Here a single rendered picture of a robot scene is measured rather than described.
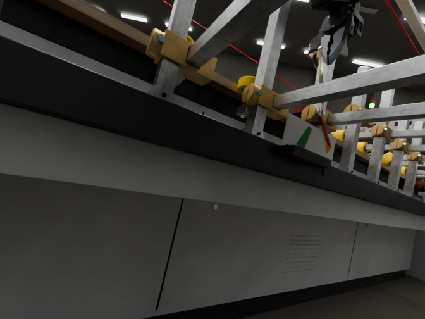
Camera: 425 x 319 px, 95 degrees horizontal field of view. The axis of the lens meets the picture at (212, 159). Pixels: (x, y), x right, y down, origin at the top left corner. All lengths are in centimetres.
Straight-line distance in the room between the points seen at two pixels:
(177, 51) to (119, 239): 51
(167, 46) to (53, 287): 62
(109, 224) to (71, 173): 27
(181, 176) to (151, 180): 6
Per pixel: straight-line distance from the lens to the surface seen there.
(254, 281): 100
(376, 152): 116
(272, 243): 99
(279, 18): 66
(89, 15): 62
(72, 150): 40
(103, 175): 40
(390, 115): 69
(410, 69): 43
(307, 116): 71
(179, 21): 47
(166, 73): 42
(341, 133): 127
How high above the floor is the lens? 59
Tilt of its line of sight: 3 degrees up
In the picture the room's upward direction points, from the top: 13 degrees clockwise
